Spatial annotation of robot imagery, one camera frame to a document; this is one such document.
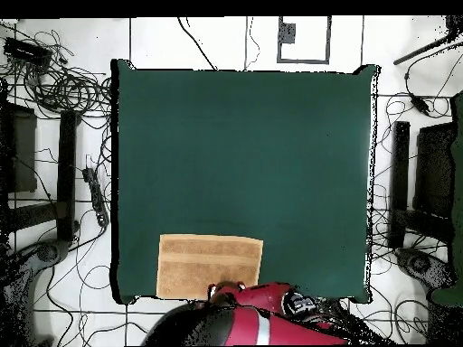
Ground tan terry towel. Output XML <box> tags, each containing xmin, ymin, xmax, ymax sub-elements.
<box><xmin>156</xmin><ymin>233</ymin><xmax>264</xmax><ymax>301</ymax></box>

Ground dark flat panel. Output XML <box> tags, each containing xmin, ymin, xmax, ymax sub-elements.
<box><xmin>412</xmin><ymin>121</ymin><xmax>458</xmax><ymax>218</ymax></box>
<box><xmin>0</xmin><ymin>101</ymin><xmax>38</xmax><ymax>193</ymax></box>

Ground black flat box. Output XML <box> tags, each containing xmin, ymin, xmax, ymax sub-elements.
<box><xmin>3</xmin><ymin>36</ymin><xmax>54</xmax><ymax>69</ymax></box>

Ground dark green table cloth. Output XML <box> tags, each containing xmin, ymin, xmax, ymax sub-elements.
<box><xmin>109</xmin><ymin>58</ymin><xmax>381</xmax><ymax>306</ymax></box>

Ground black power strip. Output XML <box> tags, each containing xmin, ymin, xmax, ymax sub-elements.
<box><xmin>81</xmin><ymin>166</ymin><xmax>110</xmax><ymax>228</ymax></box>

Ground black stand bar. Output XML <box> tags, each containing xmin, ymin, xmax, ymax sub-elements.
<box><xmin>388</xmin><ymin>120</ymin><xmax>411</xmax><ymax>249</ymax></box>
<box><xmin>56</xmin><ymin>108</ymin><xmax>81</xmax><ymax>242</ymax></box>

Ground black power adapter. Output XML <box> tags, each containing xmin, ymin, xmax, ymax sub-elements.
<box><xmin>409</xmin><ymin>93</ymin><xmax>431</xmax><ymax>117</ymax></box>

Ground black slanted rod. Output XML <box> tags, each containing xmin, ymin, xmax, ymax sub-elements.
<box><xmin>392</xmin><ymin>15</ymin><xmax>463</xmax><ymax>67</ymax></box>

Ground grey square frame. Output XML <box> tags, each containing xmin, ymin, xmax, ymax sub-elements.
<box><xmin>277</xmin><ymin>15</ymin><xmax>333</xmax><ymax>65</ymax></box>

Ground tangled black cables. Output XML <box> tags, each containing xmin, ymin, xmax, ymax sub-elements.
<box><xmin>0</xmin><ymin>28</ymin><xmax>113</xmax><ymax>120</ymax></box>

